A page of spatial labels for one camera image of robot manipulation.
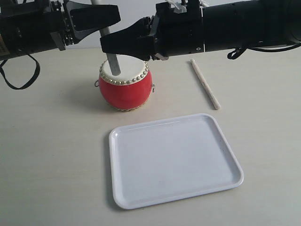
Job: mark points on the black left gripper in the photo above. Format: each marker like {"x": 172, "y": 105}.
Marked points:
{"x": 70, "y": 22}

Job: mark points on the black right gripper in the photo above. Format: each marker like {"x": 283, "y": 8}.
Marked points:
{"x": 174, "y": 30}

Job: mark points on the wooden drumstick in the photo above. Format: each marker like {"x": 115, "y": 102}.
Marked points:
{"x": 113, "y": 61}
{"x": 205, "y": 85}

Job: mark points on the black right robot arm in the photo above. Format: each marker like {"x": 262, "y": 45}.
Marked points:
{"x": 259, "y": 25}

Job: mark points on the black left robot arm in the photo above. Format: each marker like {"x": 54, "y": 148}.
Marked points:
{"x": 42, "y": 25}

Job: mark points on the small red drum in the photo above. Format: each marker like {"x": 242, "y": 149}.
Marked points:
{"x": 131, "y": 88}

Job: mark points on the white rectangular plastic tray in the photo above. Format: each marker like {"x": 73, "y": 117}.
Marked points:
{"x": 171, "y": 159}

